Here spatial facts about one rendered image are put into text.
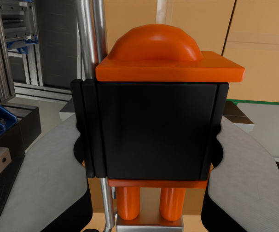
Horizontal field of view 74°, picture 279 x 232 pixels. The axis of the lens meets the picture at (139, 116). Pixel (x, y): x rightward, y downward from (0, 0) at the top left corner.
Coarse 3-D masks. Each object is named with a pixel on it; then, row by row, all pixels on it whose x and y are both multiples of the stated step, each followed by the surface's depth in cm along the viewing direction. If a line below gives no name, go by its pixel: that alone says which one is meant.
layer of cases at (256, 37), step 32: (128, 0) 55; (160, 0) 55; (192, 0) 55; (224, 0) 54; (256, 0) 54; (192, 32) 59; (224, 32) 58; (256, 32) 58; (256, 64) 63; (256, 96) 68
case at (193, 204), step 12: (96, 180) 46; (96, 192) 43; (192, 192) 43; (204, 192) 43; (96, 204) 40; (192, 204) 40; (96, 216) 39; (192, 216) 38; (84, 228) 41; (96, 228) 41; (192, 228) 40; (204, 228) 40
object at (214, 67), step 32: (128, 64) 9; (160, 64) 9; (192, 64) 9; (224, 64) 9; (128, 96) 10; (160, 96) 10; (192, 96) 10; (224, 96) 10; (128, 128) 11; (160, 128) 11; (192, 128) 11; (128, 160) 12; (160, 160) 12; (192, 160) 12
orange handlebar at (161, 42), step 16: (128, 32) 10; (144, 32) 10; (160, 32) 10; (176, 32) 10; (112, 48) 11; (128, 48) 10; (144, 48) 10; (160, 48) 10; (176, 48) 10; (192, 48) 10; (128, 192) 15; (176, 192) 15; (128, 208) 16; (160, 208) 17; (176, 208) 16
